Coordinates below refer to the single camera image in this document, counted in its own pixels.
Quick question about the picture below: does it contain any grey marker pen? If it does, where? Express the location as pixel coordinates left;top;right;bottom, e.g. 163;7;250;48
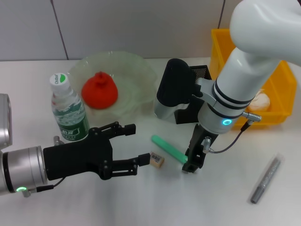
247;153;283;204

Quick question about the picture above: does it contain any black mesh pen holder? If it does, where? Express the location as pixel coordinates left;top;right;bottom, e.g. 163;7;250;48
174;64;211;125

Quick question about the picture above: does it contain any clear green-label water bottle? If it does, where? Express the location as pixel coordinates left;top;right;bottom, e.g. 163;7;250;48
49;72;91;143

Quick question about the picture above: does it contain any white paper ball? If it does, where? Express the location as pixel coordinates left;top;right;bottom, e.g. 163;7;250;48
247;88;271;112

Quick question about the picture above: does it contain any beige eraser with barcode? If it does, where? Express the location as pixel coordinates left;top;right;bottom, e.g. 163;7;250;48
149;151;165;169

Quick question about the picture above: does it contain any yellow plastic bin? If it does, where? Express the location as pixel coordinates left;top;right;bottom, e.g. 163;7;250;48
210;28;297;129

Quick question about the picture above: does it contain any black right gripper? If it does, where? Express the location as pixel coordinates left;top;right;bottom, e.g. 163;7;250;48
181;123;219;175

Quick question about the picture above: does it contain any green white pen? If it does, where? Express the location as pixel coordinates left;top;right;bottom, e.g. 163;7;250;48
150;134;189;163

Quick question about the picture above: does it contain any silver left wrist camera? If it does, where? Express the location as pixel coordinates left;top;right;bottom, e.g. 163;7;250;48
0;93;14;149

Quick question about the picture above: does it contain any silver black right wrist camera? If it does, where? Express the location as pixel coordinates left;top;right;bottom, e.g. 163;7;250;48
153;58;203;120

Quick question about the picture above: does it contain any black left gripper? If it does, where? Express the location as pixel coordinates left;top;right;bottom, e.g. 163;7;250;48
43;121;151;181

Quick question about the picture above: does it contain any green glass fruit plate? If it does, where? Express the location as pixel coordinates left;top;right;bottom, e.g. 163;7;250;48
67;50;158;123

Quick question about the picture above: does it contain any red orange fruit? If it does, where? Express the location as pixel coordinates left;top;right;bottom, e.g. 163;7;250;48
81;71;119;110

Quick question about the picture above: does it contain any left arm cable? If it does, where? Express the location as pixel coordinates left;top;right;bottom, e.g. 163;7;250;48
22;177;66;198

